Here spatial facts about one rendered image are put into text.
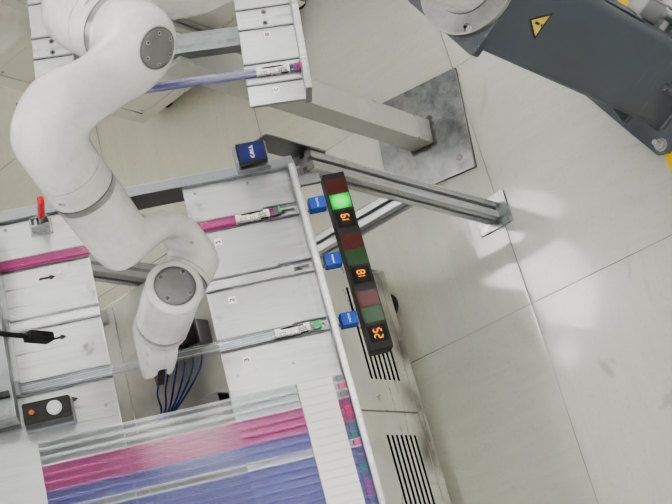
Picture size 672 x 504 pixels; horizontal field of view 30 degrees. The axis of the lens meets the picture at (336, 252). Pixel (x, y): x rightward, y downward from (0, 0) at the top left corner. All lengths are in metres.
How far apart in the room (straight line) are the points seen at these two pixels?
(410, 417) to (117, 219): 1.22
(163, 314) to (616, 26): 0.99
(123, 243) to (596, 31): 0.98
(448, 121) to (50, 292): 1.15
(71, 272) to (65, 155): 0.59
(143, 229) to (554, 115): 1.29
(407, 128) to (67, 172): 1.38
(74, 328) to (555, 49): 0.95
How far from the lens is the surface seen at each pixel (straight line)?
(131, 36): 1.54
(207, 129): 3.48
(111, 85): 1.57
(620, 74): 2.42
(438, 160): 2.93
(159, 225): 1.77
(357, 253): 2.20
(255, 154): 2.21
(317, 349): 2.12
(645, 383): 2.61
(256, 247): 2.18
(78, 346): 2.13
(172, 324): 1.84
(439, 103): 2.96
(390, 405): 2.72
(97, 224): 1.69
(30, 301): 2.17
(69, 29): 1.63
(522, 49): 2.16
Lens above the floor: 2.34
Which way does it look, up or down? 49 degrees down
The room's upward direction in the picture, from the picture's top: 79 degrees counter-clockwise
